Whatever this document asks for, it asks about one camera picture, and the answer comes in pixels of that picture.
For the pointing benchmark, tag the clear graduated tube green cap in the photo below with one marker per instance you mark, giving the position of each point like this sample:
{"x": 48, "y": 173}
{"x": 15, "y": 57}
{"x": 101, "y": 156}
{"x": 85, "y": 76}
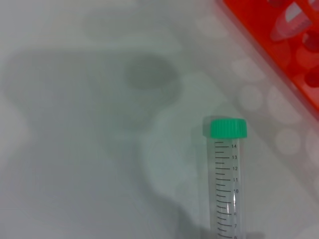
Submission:
{"x": 290, "y": 23}
{"x": 228, "y": 129}

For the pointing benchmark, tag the red plastic test tube rack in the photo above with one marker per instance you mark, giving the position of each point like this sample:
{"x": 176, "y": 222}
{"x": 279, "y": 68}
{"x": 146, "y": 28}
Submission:
{"x": 284, "y": 59}

